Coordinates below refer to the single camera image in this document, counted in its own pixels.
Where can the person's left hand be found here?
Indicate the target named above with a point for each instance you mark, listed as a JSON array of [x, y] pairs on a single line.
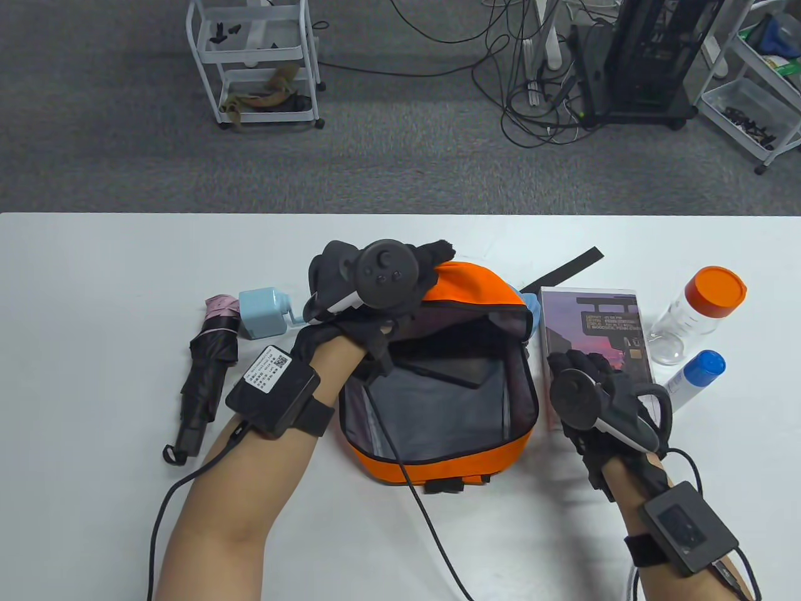
[[369, 332]]

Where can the person's right hand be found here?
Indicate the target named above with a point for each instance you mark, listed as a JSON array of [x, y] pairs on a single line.
[[594, 463]]

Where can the orange and blue school bag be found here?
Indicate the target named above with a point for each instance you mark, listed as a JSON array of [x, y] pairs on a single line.
[[475, 285]]

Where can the sunset cover notebook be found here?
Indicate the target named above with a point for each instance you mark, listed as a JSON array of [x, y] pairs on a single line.
[[594, 325]]

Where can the person's left forearm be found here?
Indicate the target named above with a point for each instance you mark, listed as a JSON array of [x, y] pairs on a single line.
[[250, 501]]

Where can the person's right forearm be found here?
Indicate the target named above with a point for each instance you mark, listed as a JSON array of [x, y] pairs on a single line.
[[626, 501]]

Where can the black tracking controller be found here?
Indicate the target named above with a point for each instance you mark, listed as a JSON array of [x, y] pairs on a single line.
[[385, 275], [576, 397]]

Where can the light blue pencil sharpener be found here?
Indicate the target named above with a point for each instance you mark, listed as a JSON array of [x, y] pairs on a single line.
[[263, 313]]

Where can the black wrist module white label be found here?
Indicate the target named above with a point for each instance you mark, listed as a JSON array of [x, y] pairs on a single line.
[[272, 388]]

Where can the white bottle blue cap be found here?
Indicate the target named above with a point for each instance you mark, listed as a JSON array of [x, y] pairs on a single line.
[[698, 375]]

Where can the black folded umbrella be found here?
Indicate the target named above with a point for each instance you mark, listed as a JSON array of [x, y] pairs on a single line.
[[209, 363]]

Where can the clear bottle orange lid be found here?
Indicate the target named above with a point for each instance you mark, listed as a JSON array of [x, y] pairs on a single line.
[[713, 294]]

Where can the white rolling cart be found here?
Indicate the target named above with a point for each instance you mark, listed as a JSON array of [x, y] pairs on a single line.
[[256, 50]]

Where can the white table leg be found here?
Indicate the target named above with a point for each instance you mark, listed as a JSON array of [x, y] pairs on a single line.
[[551, 37]]

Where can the black equipment rack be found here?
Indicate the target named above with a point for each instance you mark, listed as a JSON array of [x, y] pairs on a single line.
[[644, 56]]

